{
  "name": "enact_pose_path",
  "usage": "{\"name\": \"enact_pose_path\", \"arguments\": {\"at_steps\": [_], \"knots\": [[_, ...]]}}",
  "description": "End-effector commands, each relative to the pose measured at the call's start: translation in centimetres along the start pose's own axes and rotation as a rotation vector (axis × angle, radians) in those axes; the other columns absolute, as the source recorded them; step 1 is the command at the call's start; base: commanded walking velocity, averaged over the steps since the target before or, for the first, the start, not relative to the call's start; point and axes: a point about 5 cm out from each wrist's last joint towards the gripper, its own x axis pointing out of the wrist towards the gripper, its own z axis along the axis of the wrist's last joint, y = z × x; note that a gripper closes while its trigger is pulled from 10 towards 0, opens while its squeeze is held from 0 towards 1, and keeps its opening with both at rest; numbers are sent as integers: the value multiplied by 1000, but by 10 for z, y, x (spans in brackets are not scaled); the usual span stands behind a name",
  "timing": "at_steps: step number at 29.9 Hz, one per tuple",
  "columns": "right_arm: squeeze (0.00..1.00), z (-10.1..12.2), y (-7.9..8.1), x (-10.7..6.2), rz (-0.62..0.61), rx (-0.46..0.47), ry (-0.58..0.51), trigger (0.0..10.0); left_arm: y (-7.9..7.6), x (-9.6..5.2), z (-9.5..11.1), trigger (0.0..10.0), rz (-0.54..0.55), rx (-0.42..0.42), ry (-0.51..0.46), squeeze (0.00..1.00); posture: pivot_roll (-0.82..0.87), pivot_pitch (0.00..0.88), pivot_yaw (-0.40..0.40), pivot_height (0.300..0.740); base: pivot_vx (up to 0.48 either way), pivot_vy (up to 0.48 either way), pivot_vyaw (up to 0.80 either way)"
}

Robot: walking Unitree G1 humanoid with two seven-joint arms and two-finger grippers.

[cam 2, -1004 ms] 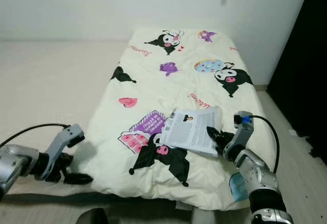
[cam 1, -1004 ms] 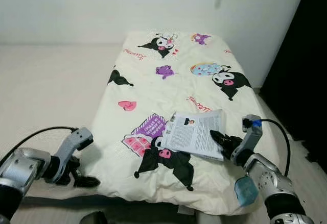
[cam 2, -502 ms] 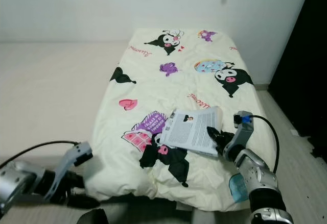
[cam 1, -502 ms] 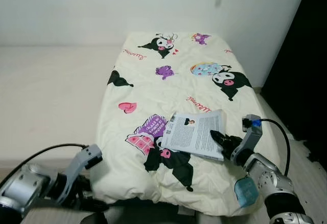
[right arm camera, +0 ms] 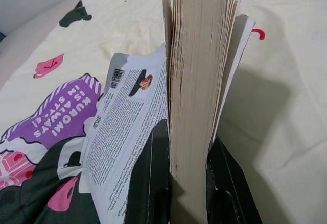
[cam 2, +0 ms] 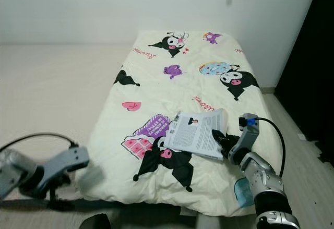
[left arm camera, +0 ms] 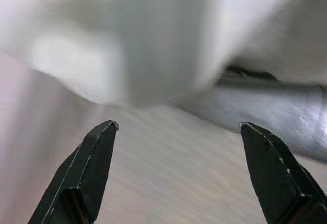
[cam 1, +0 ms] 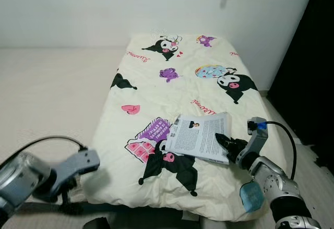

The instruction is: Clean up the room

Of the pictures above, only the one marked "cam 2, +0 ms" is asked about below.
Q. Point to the white printed magazine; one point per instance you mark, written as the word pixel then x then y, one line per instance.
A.
pixel 198 134

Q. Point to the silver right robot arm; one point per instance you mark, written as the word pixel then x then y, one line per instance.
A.
pixel 266 184

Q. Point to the dark robot leg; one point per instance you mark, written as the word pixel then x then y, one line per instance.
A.
pixel 94 222

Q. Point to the cream cartoon print quilt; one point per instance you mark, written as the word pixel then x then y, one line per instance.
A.
pixel 182 77

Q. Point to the black wardrobe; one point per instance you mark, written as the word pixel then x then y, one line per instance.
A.
pixel 308 57

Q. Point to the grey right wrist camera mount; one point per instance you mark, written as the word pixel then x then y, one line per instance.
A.
pixel 247 134

